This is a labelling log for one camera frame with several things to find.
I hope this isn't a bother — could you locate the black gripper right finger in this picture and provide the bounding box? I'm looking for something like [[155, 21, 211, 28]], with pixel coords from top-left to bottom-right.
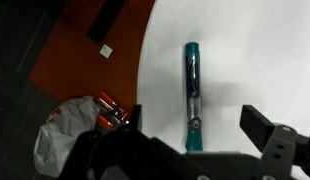
[[240, 105, 275, 152]]

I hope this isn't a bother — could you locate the round white table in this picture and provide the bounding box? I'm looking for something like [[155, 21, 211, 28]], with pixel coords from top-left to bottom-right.
[[137, 0, 310, 155]]

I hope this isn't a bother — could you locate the white paper scrap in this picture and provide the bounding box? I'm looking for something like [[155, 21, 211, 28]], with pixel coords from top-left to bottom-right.
[[99, 44, 113, 58]]

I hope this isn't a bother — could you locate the teal marker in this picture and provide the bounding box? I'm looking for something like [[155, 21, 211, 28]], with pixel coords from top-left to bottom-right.
[[185, 42, 203, 151]]

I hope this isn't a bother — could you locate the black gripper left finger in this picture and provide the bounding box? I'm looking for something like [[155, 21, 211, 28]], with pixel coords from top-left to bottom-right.
[[129, 104, 142, 130]]

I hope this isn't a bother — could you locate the upper orange handled clamp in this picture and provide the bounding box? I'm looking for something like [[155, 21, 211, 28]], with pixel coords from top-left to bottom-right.
[[94, 91, 129, 130]]

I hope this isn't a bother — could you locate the white plastic bag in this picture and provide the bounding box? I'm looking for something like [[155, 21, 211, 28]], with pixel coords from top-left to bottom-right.
[[33, 96, 100, 178]]

